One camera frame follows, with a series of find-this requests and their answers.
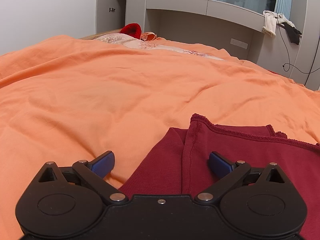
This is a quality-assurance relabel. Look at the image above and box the dark red knit garment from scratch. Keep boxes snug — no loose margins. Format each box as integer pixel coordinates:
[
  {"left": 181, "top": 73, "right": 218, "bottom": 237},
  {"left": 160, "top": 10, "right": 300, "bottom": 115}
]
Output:
[{"left": 120, "top": 114, "right": 319, "bottom": 239}]

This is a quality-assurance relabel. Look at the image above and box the grey built-in cabinet unit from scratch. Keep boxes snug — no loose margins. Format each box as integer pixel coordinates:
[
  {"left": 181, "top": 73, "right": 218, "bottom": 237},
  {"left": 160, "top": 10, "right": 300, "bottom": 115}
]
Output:
[{"left": 96, "top": 0, "right": 319, "bottom": 90}]

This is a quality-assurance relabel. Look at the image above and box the bright red cloth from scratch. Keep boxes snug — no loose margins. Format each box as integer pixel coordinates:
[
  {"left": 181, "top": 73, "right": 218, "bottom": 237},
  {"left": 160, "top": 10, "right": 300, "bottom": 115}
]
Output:
[{"left": 120, "top": 23, "right": 142, "bottom": 40}]

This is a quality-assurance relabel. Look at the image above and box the orange bed cover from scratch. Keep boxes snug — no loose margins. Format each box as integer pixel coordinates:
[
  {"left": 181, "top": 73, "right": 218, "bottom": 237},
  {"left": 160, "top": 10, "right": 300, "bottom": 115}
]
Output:
[{"left": 1, "top": 35, "right": 319, "bottom": 239}]

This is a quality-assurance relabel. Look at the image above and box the white cloth on ledge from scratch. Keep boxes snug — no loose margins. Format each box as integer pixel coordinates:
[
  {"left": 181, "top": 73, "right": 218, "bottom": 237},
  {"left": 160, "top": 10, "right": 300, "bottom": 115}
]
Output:
[{"left": 262, "top": 10, "right": 296, "bottom": 37}]

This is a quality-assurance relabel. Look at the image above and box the black cloth on ledge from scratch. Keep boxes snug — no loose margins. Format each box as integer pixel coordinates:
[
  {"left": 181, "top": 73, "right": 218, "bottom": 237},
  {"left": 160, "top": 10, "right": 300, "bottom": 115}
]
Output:
[{"left": 281, "top": 22, "right": 302, "bottom": 45}]

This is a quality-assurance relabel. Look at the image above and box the pink patterned bedsheet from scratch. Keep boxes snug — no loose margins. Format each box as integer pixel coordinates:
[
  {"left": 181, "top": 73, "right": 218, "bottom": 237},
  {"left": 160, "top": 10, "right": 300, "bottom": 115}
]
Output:
[{"left": 94, "top": 33, "right": 223, "bottom": 61}]

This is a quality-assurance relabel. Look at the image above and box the black power cable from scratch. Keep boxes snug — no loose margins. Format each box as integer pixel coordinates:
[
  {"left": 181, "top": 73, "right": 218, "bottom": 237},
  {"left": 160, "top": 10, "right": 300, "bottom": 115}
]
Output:
[{"left": 274, "top": 16, "right": 320, "bottom": 86}]

